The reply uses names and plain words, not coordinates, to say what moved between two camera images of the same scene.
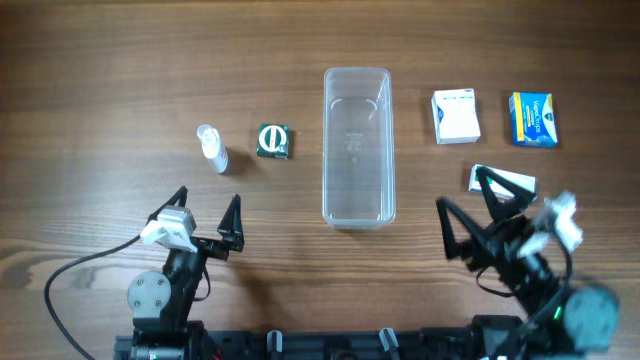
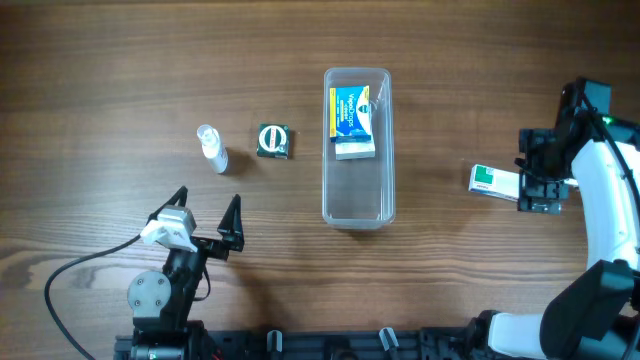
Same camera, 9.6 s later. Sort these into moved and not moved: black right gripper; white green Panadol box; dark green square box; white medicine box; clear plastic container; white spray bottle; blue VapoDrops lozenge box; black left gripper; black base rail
Moved: blue VapoDrops lozenge box; white medicine box; black right gripper
Not moved: white spray bottle; black left gripper; white green Panadol box; dark green square box; clear plastic container; black base rail
